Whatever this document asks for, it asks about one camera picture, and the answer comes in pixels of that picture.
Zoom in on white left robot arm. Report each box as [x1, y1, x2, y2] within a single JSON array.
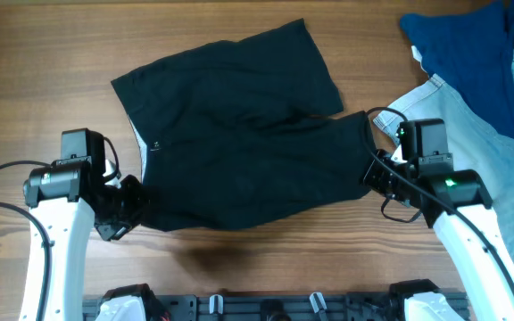
[[20, 128, 149, 320]]

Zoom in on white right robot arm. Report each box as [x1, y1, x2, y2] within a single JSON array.
[[362, 119, 514, 320]]

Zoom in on light blue denim jeans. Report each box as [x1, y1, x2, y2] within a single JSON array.
[[373, 54, 514, 261]]

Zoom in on dark blue shirt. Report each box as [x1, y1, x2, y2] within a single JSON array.
[[400, 1, 514, 138]]

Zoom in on black shorts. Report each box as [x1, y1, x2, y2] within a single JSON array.
[[112, 20, 374, 232]]

